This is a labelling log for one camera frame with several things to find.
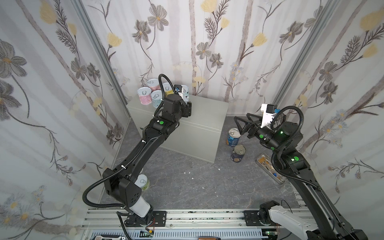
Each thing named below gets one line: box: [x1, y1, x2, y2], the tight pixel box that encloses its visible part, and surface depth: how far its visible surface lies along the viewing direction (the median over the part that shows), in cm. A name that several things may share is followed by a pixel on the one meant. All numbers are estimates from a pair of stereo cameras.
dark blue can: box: [230, 144, 246, 163], surface depth 91 cm
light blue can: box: [181, 84, 190, 104], surface depth 80 cm
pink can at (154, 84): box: [147, 78, 161, 92], surface depth 83 cm
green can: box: [134, 174, 150, 191], surface depth 83 cm
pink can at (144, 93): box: [137, 87, 152, 106], surface depth 78 cm
